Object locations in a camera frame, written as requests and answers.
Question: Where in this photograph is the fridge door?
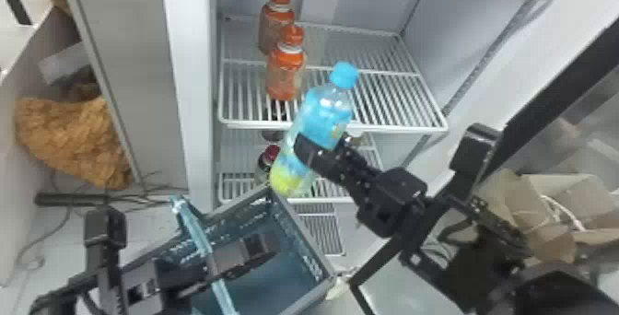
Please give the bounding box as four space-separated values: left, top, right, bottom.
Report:
346 0 619 315

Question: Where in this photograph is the brown paper bag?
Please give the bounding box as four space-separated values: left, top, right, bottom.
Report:
473 168 619 266

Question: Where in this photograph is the brown towel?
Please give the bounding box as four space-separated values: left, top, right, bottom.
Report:
13 95 134 192

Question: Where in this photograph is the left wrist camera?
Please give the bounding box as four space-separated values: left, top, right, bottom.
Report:
83 207 129 309

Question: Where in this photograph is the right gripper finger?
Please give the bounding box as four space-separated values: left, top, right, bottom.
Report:
340 133 365 158
292 133 341 173

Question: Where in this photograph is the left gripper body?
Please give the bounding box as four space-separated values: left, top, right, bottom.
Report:
118 257 168 310

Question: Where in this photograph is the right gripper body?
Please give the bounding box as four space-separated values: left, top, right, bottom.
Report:
309 146 430 239

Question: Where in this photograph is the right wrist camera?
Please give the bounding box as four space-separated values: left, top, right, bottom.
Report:
437 122 503 202

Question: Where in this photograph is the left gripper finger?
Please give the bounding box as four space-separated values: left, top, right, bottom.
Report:
210 237 281 274
158 257 273 295

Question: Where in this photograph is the orange bottle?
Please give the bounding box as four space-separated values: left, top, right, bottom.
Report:
264 24 309 102
257 0 297 56

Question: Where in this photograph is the black cable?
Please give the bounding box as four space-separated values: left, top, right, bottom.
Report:
34 188 191 210

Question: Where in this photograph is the blue bottle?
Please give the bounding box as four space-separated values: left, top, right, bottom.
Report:
268 61 360 199

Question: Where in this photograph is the white fridge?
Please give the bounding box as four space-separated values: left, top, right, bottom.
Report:
55 0 558 262

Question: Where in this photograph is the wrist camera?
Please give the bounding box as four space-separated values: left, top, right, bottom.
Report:
437 122 503 202
83 207 129 309

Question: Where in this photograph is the blue basket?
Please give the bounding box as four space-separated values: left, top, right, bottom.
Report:
120 185 338 315

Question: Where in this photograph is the dark bottle with red cap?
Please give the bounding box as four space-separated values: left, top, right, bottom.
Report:
252 144 282 186

